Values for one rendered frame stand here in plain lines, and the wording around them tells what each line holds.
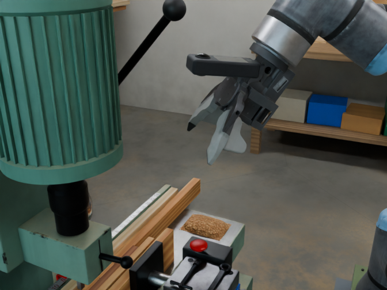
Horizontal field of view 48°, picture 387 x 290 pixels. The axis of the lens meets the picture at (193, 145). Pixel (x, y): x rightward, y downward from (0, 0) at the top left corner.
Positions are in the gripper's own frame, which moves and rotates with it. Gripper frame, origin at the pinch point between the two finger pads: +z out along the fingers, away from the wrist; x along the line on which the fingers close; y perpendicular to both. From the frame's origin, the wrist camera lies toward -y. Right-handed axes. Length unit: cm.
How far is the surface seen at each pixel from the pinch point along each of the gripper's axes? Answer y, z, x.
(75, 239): -11.3, 20.4, -8.7
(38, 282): -6.1, 44.9, 10.6
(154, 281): 5.2, 22.8, -7.7
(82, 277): -7.7, 24.6, -11.1
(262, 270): 116, 61, 95
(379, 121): 196, -39, 186
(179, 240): 15.0, 22.5, 9.7
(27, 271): -9.8, 42.1, 9.0
